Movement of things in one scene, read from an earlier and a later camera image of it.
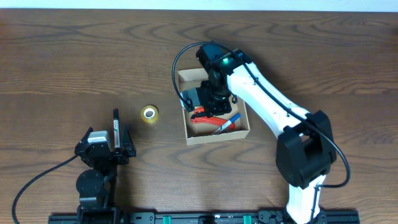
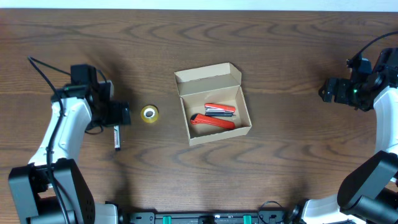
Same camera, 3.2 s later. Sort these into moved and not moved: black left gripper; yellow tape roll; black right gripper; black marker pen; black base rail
Moved: black left gripper; black right gripper
Not moved: black base rail; yellow tape roll; black marker pen
